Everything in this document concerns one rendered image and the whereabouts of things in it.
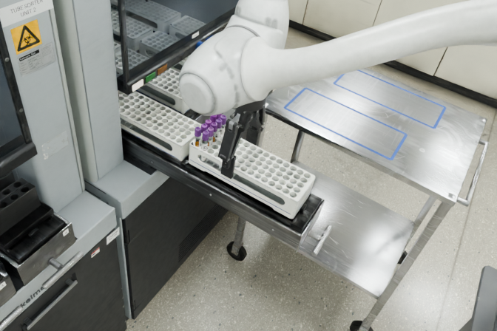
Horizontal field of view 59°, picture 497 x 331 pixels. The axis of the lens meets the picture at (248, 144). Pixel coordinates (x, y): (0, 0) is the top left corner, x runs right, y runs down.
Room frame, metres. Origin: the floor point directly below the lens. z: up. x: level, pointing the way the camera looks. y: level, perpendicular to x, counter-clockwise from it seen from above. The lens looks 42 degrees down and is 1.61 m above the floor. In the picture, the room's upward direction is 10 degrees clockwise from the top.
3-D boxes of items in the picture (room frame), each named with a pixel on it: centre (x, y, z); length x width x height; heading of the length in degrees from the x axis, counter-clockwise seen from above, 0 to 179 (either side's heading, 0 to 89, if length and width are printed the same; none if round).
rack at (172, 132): (0.89, 0.27, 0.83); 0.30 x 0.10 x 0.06; 66
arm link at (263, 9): (0.76, 0.02, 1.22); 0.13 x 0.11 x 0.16; 161
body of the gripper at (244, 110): (0.77, 0.02, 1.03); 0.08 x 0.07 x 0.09; 156
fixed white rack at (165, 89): (1.07, 0.31, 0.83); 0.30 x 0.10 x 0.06; 66
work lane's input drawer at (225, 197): (0.81, 0.11, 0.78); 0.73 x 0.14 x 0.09; 66
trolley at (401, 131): (1.14, -0.38, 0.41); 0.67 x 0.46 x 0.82; 64
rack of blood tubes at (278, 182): (0.76, -0.01, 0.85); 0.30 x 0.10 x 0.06; 66
